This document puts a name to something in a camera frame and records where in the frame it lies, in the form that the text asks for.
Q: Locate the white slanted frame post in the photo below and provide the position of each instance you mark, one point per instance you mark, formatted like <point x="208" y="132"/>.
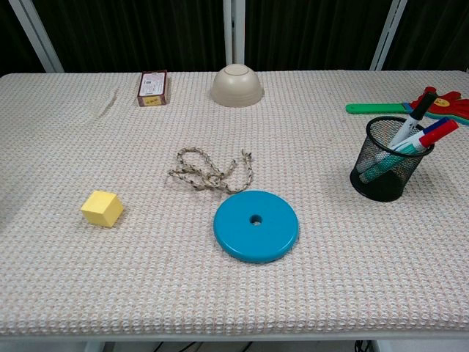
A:
<point x="38" y="36"/>

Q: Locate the blue round disc with hole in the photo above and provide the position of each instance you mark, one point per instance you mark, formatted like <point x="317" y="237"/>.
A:
<point x="242" y="236"/>

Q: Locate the beige woven tablecloth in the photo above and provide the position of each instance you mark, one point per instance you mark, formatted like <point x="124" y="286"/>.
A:
<point x="146" y="286"/>

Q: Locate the red cap whiteboard marker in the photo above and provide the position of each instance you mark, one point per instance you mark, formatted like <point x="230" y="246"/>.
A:
<point x="438" y="133"/>

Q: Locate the white upright frame post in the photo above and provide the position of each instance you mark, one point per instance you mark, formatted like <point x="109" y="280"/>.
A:
<point x="233" y="33"/>

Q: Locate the colourful plastic hand clapper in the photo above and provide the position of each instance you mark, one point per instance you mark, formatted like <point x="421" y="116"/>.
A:
<point x="373" y="108"/>

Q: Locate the blue cap whiteboard marker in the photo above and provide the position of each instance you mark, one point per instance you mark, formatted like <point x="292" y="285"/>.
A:
<point x="436" y="124"/>

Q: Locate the yellow wooden cube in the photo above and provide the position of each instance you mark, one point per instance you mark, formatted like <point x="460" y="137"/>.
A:
<point x="98" y="207"/>

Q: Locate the black cap whiteboard marker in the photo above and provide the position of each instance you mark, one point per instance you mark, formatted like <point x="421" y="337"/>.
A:
<point x="410" y="122"/>

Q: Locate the white table frame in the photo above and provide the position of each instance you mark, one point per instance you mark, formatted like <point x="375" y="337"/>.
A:
<point x="234" y="342"/>

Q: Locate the dark green curtain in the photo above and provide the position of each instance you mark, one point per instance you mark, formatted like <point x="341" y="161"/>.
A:
<point x="139" y="33"/>

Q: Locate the beige upturned bowl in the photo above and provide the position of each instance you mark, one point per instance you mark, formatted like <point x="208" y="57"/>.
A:
<point x="237" y="88"/>

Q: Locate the white slotted frame post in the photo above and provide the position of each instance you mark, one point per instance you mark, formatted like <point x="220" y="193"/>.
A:
<point x="389" y="34"/>

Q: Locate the black mesh pen cup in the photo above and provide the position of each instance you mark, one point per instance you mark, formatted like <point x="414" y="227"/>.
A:
<point x="384" y="188"/>

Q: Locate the brown cardboard box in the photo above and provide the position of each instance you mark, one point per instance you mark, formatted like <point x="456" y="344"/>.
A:
<point x="153" y="86"/>

